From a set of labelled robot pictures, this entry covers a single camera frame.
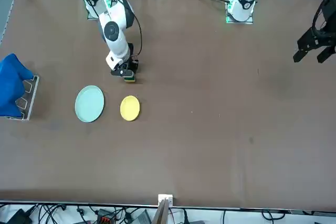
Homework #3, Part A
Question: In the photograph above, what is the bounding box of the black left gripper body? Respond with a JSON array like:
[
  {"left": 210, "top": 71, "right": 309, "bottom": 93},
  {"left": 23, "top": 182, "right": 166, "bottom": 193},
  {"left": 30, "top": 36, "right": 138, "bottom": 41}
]
[{"left": 313, "top": 0, "right": 336, "bottom": 48}]

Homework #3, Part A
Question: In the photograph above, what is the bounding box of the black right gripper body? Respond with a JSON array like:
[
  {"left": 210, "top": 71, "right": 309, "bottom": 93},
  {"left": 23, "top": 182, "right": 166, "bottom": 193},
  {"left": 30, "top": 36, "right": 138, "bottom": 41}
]
[{"left": 122, "top": 58, "right": 139, "bottom": 76}]

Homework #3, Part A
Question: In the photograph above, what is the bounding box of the small yellow dish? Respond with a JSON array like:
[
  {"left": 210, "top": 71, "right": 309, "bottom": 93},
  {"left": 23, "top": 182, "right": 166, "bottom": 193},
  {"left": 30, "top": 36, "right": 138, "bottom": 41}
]
[{"left": 120, "top": 95, "right": 141, "bottom": 122}]

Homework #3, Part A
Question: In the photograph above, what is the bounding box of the pale green round plate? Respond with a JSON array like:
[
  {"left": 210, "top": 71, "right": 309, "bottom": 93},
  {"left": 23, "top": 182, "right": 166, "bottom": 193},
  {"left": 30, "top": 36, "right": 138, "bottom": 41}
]
[{"left": 75, "top": 85, "right": 106, "bottom": 123}]

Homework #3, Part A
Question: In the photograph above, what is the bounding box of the clear acrylic rack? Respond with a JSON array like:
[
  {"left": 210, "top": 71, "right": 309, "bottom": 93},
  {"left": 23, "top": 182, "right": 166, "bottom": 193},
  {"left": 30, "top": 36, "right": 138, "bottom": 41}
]
[{"left": 5, "top": 75, "right": 40, "bottom": 122}]

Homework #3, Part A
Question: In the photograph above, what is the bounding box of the blue cloth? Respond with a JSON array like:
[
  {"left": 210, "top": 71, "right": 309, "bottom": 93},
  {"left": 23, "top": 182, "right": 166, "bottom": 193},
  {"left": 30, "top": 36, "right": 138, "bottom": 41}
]
[{"left": 0, "top": 53, "right": 34, "bottom": 119}]

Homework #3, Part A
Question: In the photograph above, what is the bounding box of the black and orange device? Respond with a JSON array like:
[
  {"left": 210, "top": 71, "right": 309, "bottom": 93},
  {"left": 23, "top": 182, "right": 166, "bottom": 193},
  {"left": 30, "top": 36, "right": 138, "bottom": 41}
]
[{"left": 96, "top": 208, "right": 118, "bottom": 224}]

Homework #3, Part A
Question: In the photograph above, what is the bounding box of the grey power adapter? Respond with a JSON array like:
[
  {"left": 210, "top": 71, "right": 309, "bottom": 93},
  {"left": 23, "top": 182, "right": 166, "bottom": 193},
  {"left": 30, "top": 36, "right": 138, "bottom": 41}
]
[{"left": 132, "top": 209, "right": 152, "bottom": 224}]

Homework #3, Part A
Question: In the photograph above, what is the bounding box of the black power adapter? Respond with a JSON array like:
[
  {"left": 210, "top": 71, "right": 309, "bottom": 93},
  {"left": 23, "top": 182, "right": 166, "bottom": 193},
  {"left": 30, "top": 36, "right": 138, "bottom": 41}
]
[{"left": 5, "top": 208, "right": 34, "bottom": 224}]

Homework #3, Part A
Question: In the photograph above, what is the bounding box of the white post bracket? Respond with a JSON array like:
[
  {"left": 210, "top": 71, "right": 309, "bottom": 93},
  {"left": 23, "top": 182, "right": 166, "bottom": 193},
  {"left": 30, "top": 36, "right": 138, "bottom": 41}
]
[{"left": 157, "top": 194, "right": 174, "bottom": 206}]

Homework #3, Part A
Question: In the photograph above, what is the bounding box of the aluminium frame post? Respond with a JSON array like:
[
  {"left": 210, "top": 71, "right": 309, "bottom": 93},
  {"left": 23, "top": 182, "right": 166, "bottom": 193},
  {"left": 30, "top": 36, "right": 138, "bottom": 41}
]
[{"left": 152, "top": 198, "right": 170, "bottom": 224}]

